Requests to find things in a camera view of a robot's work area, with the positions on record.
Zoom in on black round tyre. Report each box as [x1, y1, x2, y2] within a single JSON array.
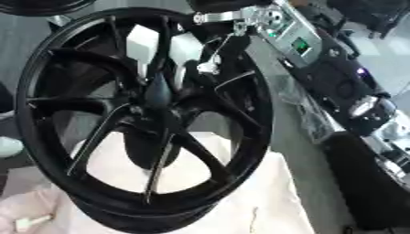
[[0, 0, 98, 17]]

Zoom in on dark chair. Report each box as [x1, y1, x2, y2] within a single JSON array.
[[325, 0, 410, 39]]

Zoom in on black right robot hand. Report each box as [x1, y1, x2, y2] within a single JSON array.
[[142, 0, 275, 108]]

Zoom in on black spoked wheel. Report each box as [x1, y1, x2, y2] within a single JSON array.
[[13, 6, 275, 234]]

